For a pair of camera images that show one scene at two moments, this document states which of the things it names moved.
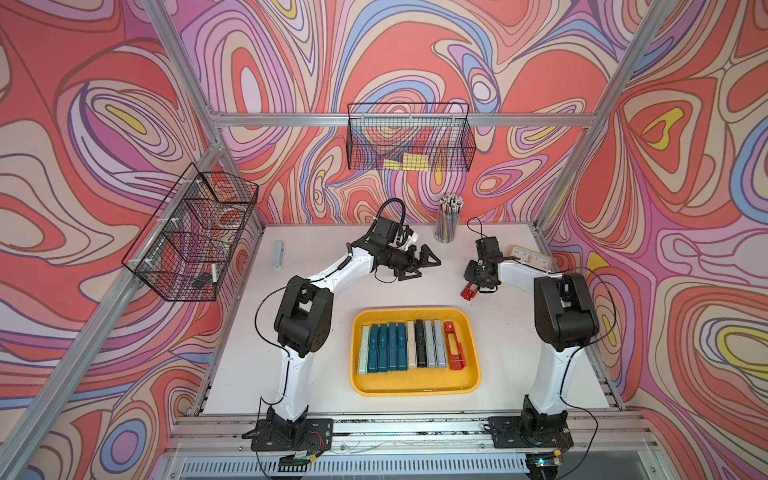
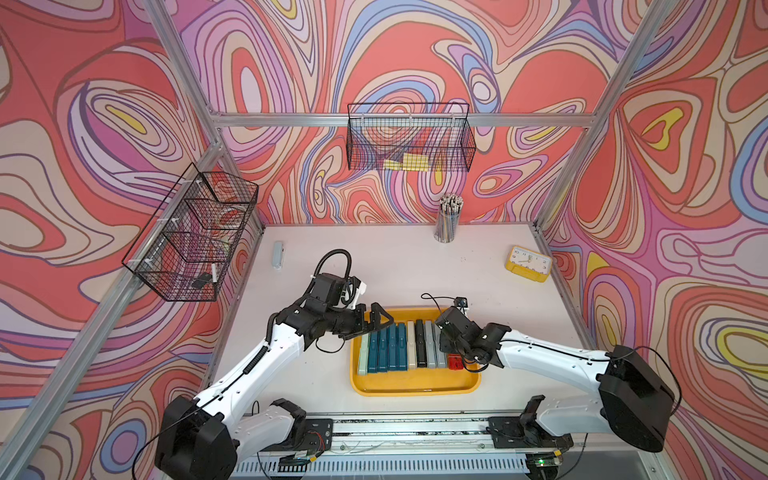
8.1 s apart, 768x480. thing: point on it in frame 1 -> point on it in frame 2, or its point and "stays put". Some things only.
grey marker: [430, 345] stays put
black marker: [419, 331] stays put
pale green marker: [363, 355] stays put
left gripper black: [409, 263] -> [361, 324]
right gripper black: [470, 276] -> [444, 344]
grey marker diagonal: [439, 346] stays put
